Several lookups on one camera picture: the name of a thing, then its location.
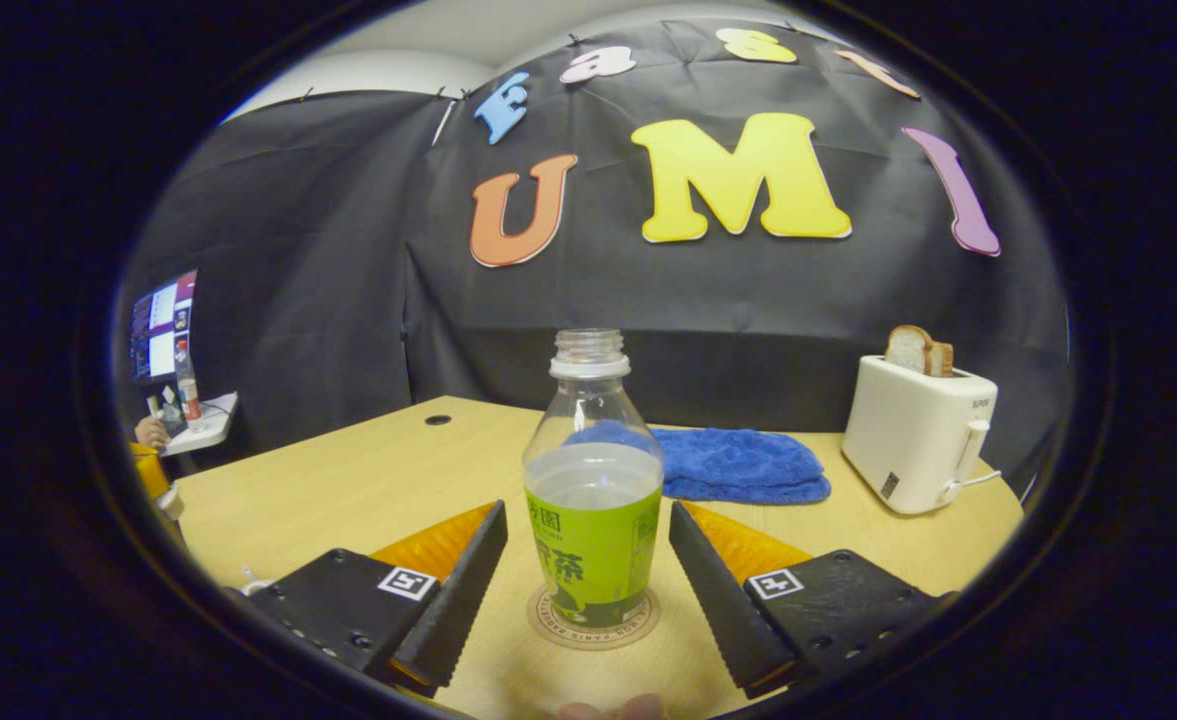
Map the computer monitor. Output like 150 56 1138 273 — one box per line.
128 268 199 386

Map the small white side table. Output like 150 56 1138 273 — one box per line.
160 390 240 458

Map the blue towel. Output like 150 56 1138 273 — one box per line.
563 420 833 506

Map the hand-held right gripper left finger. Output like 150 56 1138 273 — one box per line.
246 500 509 699

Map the clear water bottle green label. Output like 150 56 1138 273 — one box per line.
522 328 665 629

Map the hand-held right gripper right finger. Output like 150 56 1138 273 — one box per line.
668 500 959 701

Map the white toaster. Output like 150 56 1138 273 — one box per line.
841 354 1000 516

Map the small red-label bottle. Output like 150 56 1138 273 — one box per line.
176 350 202 423

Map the black backdrop cloth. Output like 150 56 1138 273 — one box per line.
118 15 1074 501

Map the round brown coaster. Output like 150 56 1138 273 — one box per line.
526 585 663 652

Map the white toaster cable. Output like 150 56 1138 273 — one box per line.
938 468 1004 501

